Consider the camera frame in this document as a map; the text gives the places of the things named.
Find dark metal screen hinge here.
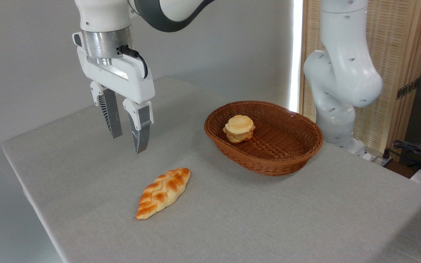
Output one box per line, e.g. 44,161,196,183
396,78,420,100

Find braided golden bread loaf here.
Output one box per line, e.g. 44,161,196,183
135,168,191,220

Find round pale bread bun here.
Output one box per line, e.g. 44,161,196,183
223,115,256,144

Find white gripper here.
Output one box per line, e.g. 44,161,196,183
72,32,156,155

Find brown wicker basket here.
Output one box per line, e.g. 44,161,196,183
204,100,324,176

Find black cable bundle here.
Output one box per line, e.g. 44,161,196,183
392,140,421,169

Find black power plug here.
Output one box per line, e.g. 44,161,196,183
382,148,394,167

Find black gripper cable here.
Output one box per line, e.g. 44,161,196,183
118,45,148,79

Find grey tablecloth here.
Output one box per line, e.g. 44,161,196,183
1,77,421,263

